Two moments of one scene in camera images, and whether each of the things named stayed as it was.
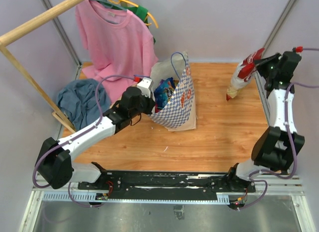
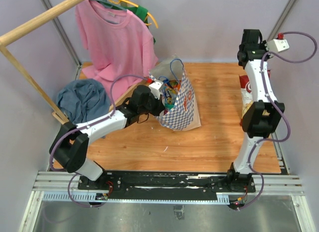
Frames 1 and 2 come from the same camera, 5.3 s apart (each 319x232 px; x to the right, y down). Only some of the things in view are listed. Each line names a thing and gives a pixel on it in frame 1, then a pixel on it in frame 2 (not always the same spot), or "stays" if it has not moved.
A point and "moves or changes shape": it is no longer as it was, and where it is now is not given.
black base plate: [168, 182] stays
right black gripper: [275, 58] to [262, 46]
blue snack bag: [163, 93] moves or changes shape
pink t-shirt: [118, 44] stays
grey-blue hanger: [107, 4] stays
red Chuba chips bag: [243, 74] to [246, 95]
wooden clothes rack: [9, 36] stays
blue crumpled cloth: [77, 101] stays
